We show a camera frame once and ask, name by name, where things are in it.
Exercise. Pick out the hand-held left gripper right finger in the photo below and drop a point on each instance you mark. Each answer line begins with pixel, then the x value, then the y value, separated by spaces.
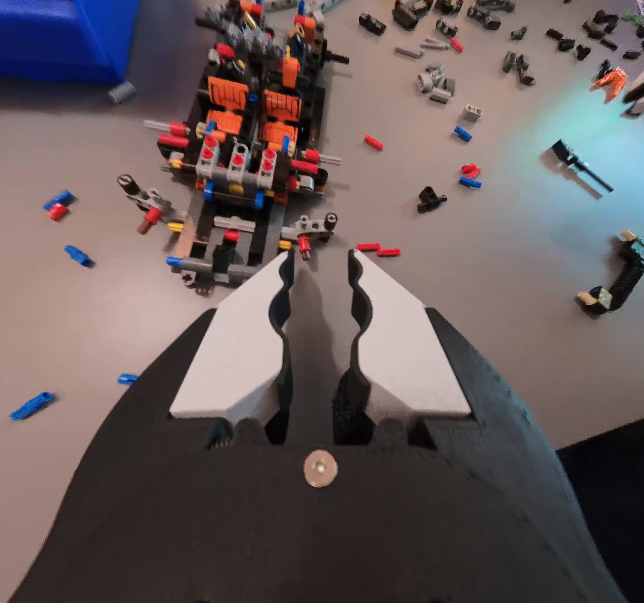
pixel 407 361

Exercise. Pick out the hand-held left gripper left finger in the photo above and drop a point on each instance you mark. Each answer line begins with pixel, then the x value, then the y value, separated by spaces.
pixel 236 356

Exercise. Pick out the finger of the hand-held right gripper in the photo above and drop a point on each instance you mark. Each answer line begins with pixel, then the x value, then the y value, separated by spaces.
pixel 636 87

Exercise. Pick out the lego car chassis model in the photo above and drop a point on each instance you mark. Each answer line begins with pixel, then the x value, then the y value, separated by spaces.
pixel 251 160

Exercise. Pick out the orange lego panel piece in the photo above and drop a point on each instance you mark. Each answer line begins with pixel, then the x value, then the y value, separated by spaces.
pixel 610 83

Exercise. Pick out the black lego tool piece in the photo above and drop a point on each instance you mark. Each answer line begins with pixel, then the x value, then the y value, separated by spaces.
pixel 573 162

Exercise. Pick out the red lego axle pin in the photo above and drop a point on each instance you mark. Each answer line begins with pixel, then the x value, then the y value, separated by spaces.
pixel 368 247
pixel 390 251

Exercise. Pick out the black lego connector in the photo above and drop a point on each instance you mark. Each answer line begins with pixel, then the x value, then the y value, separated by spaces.
pixel 427 200

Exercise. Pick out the small grey lego brick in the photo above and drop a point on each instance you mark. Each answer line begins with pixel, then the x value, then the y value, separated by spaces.
pixel 472 113

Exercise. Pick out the scattered black lego pieces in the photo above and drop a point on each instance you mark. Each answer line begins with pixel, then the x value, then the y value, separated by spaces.
pixel 483 14

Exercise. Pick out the black curved Lego assembly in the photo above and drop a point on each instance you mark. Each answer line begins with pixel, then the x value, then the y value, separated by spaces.
pixel 624 281

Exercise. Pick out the cluster of grey lego connectors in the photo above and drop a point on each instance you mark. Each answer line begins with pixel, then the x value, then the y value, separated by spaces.
pixel 435 83

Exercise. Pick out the long blue lego pin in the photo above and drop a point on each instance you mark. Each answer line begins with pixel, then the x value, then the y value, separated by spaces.
pixel 32 405

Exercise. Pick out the grey lego axles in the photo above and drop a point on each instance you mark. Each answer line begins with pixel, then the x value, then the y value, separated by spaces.
pixel 420 48

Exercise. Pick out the short grey lego beam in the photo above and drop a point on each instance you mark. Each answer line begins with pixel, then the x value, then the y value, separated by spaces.
pixel 281 0

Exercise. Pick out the person's dark clothing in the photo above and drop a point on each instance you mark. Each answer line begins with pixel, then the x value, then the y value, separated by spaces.
pixel 609 512

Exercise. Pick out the small grey cylinder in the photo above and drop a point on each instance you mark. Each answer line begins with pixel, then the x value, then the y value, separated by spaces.
pixel 122 92

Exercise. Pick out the blue plastic bin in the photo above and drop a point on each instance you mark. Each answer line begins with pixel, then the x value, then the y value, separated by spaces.
pixel 75 19

